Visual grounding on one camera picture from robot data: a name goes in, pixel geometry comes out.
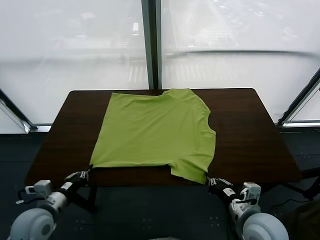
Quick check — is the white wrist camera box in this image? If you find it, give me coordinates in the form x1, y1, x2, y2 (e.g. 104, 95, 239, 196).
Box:
24, 179, 53, 200
241, 182, 262, 205

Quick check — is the black floor cable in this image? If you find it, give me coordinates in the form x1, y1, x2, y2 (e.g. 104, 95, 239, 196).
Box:
271, 197, 311, 209

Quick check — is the slanted window frame bar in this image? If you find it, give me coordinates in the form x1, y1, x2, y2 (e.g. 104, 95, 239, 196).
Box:
0, 87, 39, 133
276, 72, 320, 128

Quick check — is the grey vertical window mullion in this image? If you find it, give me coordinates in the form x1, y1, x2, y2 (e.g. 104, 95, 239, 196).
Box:
140, 0, 163, 90

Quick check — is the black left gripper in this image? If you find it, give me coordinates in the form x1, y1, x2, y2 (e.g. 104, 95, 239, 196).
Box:
57, 164, 94, 199

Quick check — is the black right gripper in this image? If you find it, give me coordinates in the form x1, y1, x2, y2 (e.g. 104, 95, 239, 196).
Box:
206, 176, 241, 205

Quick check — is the dark trouser leg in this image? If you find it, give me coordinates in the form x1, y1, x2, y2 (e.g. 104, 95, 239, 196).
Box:
291, 199, 320, 240

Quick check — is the green t-shirt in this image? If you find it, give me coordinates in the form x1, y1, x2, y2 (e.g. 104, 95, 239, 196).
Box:
89, 87, 217, 186

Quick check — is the black left camera cable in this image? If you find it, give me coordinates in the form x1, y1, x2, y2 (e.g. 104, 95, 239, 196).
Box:
15, 187, 33, 206

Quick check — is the grey curved handrail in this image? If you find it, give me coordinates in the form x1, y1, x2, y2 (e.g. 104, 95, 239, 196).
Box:
162, 49, 320, 63

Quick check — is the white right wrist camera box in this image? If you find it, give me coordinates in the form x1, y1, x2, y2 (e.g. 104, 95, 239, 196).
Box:
241, 182, 262, 205

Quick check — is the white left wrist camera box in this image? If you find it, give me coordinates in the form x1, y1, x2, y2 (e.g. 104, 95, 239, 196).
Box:
24, 179, 53, 200

